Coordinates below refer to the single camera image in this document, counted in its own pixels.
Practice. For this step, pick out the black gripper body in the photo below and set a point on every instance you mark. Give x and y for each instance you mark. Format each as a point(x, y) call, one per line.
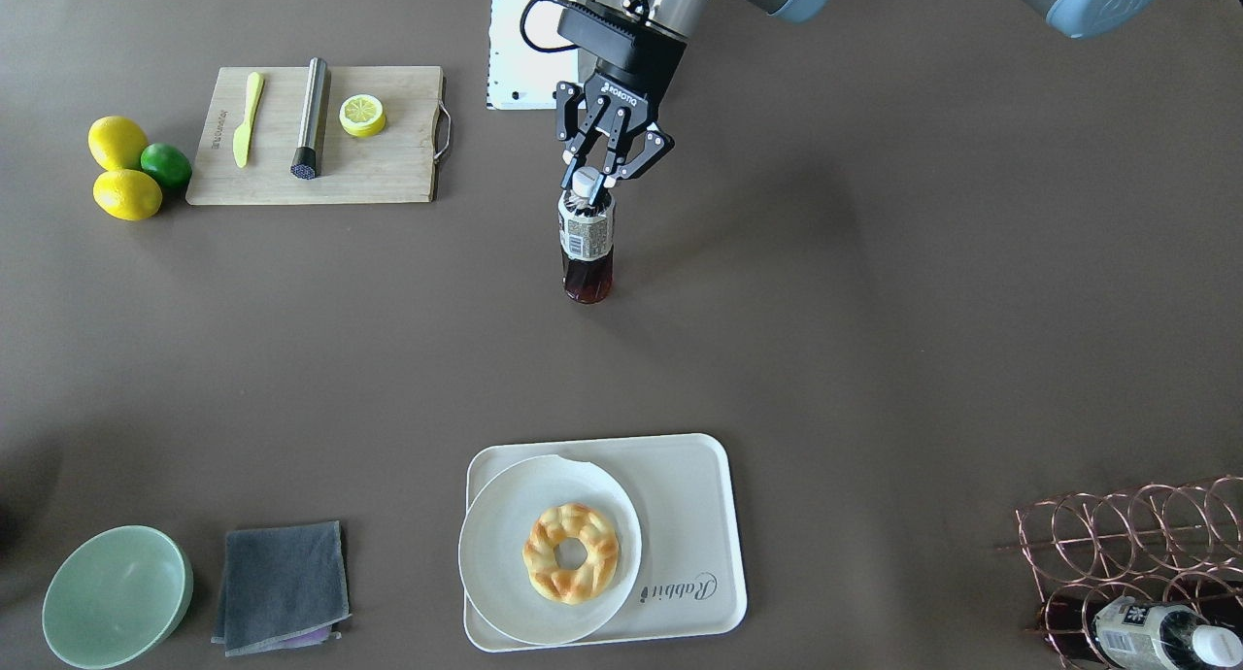
point(636, 80)

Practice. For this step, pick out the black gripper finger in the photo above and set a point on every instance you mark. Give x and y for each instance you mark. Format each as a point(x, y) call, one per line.
point(655, 144)
point(583, 187)

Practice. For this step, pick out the tea bottle white cap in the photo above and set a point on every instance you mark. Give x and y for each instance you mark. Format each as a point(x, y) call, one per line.
point(586, 238)

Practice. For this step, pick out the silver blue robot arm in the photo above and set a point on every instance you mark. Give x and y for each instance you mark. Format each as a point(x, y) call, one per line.
point(1077, 19)

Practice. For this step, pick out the cream serving tray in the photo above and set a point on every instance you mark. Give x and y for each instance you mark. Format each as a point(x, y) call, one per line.
point(690, 580)

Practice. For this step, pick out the wooden cutting board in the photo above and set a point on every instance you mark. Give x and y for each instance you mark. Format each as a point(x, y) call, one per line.
point(397, 166)

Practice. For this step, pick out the half lemon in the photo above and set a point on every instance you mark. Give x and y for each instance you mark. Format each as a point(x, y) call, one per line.
point(362, 115)

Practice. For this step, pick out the yellow plastic knife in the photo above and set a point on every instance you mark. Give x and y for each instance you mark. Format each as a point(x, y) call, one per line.
point(242, 137)

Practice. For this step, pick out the green lime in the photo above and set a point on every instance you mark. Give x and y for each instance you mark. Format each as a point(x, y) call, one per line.
point(166, 164)

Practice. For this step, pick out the white round plate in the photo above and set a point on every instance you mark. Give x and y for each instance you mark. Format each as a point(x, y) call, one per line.
point(494, 531)

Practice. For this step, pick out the lower yellow lemon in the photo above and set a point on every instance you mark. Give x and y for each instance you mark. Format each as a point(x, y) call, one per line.
point(128, 194)

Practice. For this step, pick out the yellow lemon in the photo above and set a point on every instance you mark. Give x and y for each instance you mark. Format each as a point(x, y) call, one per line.
point(117, 143)
point(128, 194)

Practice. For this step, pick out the upper yellow lemon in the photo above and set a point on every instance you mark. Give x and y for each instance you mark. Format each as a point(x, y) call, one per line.
point(117, 143)

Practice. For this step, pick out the grey folded cloth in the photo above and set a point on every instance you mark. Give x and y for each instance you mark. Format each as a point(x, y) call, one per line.
point(281, 588)

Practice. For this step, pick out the mint green bowl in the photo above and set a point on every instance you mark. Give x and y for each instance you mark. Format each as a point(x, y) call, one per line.
point(117, 596)

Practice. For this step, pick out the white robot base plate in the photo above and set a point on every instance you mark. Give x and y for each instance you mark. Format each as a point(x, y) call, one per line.
point(519, 77)

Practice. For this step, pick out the braided ring donut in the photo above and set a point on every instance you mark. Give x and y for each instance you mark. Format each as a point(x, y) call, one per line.
point(571, 554)

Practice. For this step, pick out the copper wire bottle rack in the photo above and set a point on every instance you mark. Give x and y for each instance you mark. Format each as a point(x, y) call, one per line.
point(1171, 544)

